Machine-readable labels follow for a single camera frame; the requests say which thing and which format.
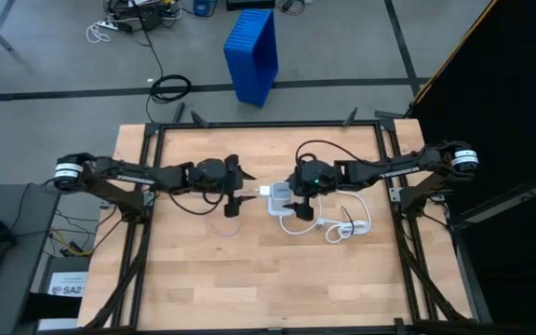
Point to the white power strip tower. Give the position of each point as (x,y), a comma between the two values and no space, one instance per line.
(278,200)

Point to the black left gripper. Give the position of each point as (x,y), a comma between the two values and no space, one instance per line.
(231,179)

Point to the blue plastic bin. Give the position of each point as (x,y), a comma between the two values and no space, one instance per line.
(249,56)

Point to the dark grey desk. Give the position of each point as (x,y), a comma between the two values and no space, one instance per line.
(21,232)

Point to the small blue floor item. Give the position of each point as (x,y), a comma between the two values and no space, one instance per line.
(201,7)

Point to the black partition with yellow edge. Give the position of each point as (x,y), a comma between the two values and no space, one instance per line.
(505,93)

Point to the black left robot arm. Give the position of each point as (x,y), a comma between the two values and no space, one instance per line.
(133,176)

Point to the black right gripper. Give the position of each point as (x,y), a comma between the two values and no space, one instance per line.
(305,208)

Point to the white paper sign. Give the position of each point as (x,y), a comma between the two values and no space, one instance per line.
(65,288)

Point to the white floor power strip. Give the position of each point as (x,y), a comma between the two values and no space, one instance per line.
(110,24)

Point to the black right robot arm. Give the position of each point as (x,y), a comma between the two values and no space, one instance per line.
(389,171)

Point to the black floor box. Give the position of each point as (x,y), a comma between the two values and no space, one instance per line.
(249,4)

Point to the black floor electronics pile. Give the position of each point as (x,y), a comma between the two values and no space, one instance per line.
(149,19)

